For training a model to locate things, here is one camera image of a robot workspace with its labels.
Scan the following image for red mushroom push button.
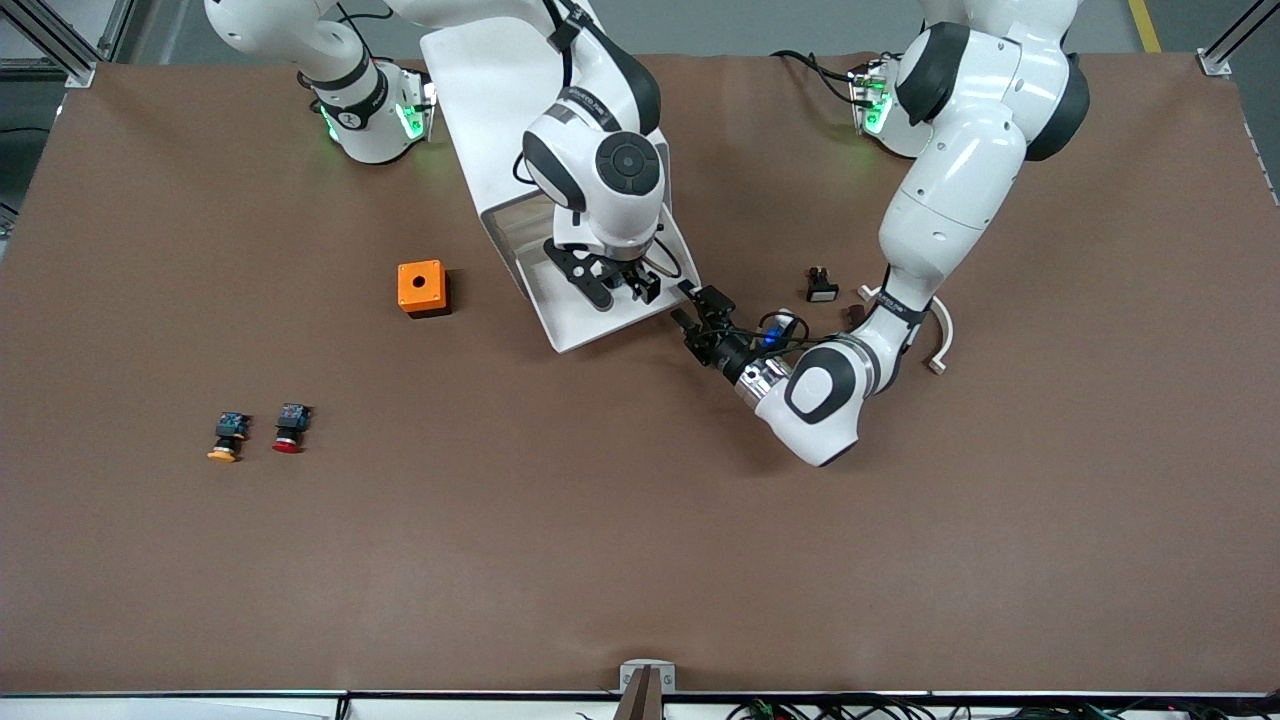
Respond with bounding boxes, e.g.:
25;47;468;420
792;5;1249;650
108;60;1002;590
271;403;314;455

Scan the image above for yellow mushroom push button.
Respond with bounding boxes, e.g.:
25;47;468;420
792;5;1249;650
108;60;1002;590
206;411;251;464

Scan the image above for orange button enclosure box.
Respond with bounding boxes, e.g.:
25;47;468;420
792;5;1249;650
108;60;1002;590
397;260;452;320

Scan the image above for white curved plastic bracket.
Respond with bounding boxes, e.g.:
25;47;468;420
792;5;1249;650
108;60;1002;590
856;283;956;377

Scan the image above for black arm base cable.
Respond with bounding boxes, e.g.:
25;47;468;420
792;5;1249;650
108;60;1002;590
770;48;863;106

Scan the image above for black cable bundle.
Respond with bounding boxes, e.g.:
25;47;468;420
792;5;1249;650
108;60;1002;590
575;694;1280;720

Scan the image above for aluminium frame profile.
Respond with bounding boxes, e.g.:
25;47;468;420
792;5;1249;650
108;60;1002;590
0;0;136;89
1197;0;1280;79

